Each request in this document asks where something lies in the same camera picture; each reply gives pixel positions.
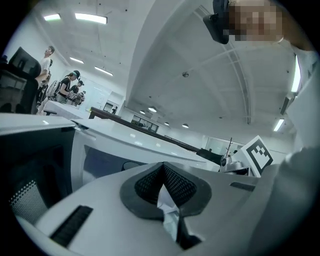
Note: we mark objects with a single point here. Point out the person's head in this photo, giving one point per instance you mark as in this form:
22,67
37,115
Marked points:
255,20

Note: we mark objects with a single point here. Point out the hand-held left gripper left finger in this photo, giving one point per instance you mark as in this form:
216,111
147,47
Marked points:
105,215

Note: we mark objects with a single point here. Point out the wooden coat rack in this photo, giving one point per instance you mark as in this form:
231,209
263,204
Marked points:
229,147

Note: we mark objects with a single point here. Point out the ceiling tube light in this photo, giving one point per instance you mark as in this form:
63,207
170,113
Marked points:
278,125
103,71
52,17
296,75
76,60
91,18

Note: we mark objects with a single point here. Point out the ceiling air vent unit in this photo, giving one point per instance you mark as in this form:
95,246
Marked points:
284,106

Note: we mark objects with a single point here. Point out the person's neck and chest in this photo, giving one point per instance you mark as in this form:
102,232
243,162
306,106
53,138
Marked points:
300,41

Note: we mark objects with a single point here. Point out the ceiling smoke detector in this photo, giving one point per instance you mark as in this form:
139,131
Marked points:
185,74

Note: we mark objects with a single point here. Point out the white washing machine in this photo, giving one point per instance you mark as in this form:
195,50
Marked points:
140,140

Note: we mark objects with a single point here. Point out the black railing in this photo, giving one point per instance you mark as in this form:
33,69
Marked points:
140,125

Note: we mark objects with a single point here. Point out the black head-worn camera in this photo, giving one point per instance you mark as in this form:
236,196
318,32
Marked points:
217,25

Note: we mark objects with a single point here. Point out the grey backpack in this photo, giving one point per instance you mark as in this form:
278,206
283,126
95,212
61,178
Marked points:
53,90

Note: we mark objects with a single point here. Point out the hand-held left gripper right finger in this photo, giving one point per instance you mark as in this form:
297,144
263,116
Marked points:
225,212

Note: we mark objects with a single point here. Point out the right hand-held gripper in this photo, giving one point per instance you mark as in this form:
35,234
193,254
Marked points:
250,150

